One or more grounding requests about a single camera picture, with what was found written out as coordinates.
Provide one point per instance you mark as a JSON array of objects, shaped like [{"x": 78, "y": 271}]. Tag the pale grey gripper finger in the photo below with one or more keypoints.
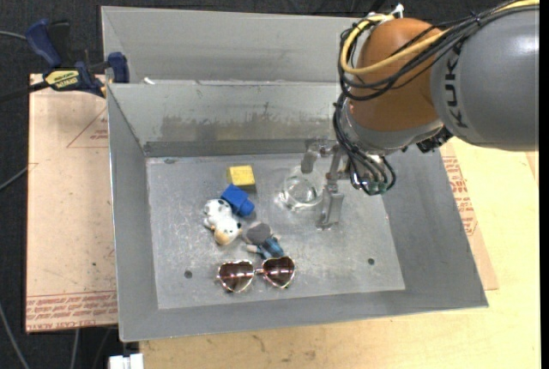
[
  {"x": 331, "y": 208},
  {"x": 309, "y": 159}
]

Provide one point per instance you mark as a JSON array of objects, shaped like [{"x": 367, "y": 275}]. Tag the clear glass bowl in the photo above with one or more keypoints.
[{"x": 300, "y": 191}]

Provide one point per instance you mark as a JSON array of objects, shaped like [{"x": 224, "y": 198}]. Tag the yellow sponge block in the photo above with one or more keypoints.
[{"x": 241, "y": 177}]

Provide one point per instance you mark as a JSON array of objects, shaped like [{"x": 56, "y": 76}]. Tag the grey and blue toy figure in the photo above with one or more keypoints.
[{"x": 262, "y": 239}]

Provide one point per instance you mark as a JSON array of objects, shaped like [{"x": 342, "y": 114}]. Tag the heart-shaped sunglasses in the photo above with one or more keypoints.
[{"x": 279, "y": 270}]

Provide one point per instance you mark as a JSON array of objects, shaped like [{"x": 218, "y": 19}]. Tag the blue plastic block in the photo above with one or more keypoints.
[{"x": 238, "y": 199}]

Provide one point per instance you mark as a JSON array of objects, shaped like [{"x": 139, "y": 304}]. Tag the white toy cow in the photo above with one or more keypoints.
[{"x": 223, "y": 221}]

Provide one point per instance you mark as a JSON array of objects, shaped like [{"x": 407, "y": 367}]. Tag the grey metal bin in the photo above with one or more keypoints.
[{"x": 180, "y": 204}]

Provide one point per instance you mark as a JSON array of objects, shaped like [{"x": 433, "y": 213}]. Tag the brown cardboard board red print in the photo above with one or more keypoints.
[{"x": 68, "y": 195}]

